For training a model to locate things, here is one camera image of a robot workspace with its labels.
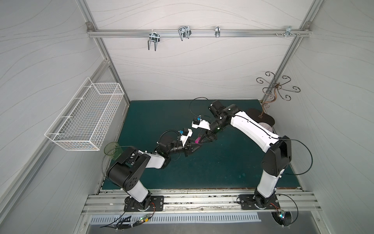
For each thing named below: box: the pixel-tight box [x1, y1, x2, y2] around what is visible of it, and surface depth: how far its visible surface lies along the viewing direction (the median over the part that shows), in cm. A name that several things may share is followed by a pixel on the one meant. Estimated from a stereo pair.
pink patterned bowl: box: [258, 122, 273, 133], surface depth 103 cm
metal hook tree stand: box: [256, 71, 301, 118], surface depth 88 cm
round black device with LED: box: [270, 210, 293, 229], surface depth 73 cm
